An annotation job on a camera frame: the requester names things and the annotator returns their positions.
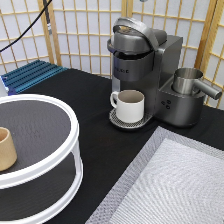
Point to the white two-tier round shelf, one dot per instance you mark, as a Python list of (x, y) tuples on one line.
[(49, 170)]

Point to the steel milk frother jug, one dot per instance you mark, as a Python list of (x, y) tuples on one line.
[(188, 81)]

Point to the wooden shoji screen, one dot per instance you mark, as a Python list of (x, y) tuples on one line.
[(73, 33)]

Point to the grey pod coffee machine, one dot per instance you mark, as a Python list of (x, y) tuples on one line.
[(145, 59)]

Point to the white ceramic mug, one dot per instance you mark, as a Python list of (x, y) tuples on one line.
[(128, 105)]

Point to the grey woven placemat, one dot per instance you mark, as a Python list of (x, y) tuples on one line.
[(172, 180)]

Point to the tan wooden cup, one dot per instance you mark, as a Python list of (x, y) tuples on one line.
[(8, 155)]

